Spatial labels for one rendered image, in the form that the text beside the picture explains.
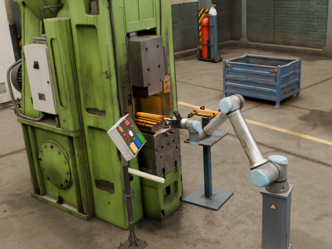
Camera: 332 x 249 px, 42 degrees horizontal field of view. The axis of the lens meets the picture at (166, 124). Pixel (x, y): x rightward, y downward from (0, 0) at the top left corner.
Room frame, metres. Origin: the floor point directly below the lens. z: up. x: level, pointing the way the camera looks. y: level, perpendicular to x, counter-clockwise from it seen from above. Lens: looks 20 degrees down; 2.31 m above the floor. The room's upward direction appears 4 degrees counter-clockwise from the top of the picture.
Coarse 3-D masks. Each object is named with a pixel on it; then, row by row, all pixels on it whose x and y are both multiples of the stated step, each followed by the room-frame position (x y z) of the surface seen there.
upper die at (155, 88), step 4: (152, 84) 3.73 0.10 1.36; (156, 84) 3.78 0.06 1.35; (160, 84) 3.82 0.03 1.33; (132, 88) 3.81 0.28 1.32; (136, 88) 3.77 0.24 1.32; (140, 88) 3.74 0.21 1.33; (144, 88) 3.71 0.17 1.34; (148, 88) 3.69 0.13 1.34; (152, 88) 3.73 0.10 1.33; (156, 88) 3.77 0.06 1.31; (160, 88) 3.81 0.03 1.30; (132, 92) 3.81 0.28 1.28; (136, 92) 3.78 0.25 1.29; (140, 92) 3.75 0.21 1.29; (144, 92) 3.72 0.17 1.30; (148, 92) 3.69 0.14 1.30; (152, 92) 3.73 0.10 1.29; (156, 92) 3.77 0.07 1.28
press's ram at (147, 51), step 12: (144, 36) 3.93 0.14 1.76; (156, 36) 3.88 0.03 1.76; (132, 48) 3.71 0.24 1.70; (144, 48) 3.68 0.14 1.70; (156, 48) 3.80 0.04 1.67; (132, 60) 3.72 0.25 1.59; (144, 60) 3.67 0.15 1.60; (156, 60) 3.79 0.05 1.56; (132, 72) 3.72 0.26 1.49; (144, 72) 3.66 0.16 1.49; (156, 72) 3.78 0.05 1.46; (132, 84) 3.73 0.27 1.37; (144, 84) 3.65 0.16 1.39
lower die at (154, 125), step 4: (144, 116) 3.97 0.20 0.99; (140, 120) 3.86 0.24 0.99; (144, 120) 3.85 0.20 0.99; (148, 120) 3.83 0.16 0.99; (152, 120) 3.81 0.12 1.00; (164, 120) 3.83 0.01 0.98; (136, 124) 3.80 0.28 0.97; (140, 124) 3.77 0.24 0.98; (144, 124) 3.76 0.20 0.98; (148, 124) 3.75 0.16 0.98; (152, 124) 3.74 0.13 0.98; (156, 124) 3.74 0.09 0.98; (160, 124) 3.79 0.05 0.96; (164, 124) 3.83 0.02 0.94; (144, 128) 3.74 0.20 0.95; (148, 128) 3.71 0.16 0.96; (152, 128) 3.70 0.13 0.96; (156, 128) 3.74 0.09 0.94; (160, 128) 3.78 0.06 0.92
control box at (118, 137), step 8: (120, 120) 3.34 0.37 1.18; (128, 120) 3.37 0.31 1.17; (112, 128) 3.14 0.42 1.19; (128, 128) 3.28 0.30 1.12; (136, 128) 3.39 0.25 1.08; (112, 136) 3.12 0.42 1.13; (120, 136) 3.10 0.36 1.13; (128, 136) 3.20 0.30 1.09; (136, 136) 3.31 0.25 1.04; (120, 144) 3.10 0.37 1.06; (128, 144) 3.12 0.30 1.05; (128, 152) 3.09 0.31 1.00; (136, 152) 3.14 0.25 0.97; (128, 160) 3.09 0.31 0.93
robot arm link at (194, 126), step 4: (188, 120) 3.56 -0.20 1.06; (192, 120) 3.55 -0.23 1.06; (188, 124) 3.52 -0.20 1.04; (192, 124) 3.50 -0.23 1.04; (196, 124) 3.48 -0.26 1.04; (200, 124) 3.52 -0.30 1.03; (188, 128) 3.52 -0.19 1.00; (192, 128) 3.49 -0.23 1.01; (196, 128) 3.47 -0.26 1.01; (200, 128) 3.51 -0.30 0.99; (192, 132) 3.49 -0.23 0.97; (196, 132) 3.49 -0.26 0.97
